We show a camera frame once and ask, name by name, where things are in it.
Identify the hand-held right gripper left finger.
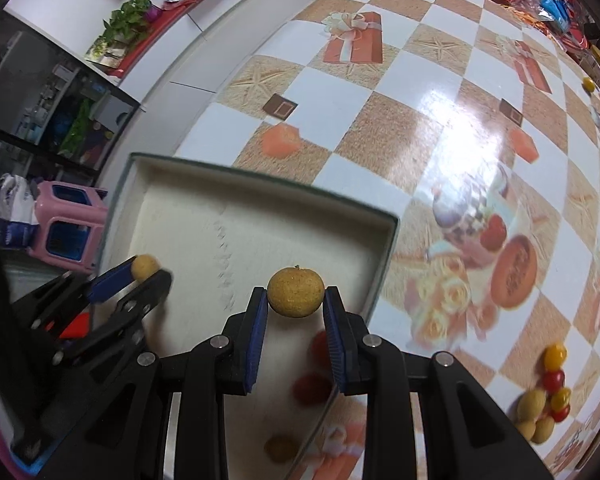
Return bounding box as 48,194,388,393
35,286,270,480

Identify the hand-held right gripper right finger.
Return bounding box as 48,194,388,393
322,285,553,480

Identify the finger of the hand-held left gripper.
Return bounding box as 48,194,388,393
10,255,138,333
50,269,174,368

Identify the small yellow-brown longan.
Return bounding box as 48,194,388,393
131,255,160,282

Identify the large yellow-brown longan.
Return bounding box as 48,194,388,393
266,265,326,318

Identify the shallow cardboard box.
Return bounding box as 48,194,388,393
92,152,400,480

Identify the pink plastic stool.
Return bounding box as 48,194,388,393
32,181,108,273

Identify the white plastic bag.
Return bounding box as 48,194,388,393
0,172,41,248

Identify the black storage shelf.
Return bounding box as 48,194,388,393
0,30,142,171

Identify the red cabinet runner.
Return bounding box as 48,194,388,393
85,0,261,78

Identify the green potted plant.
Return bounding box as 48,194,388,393
102,0,162,43

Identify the blue snack packet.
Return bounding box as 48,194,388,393
540,0,576,23

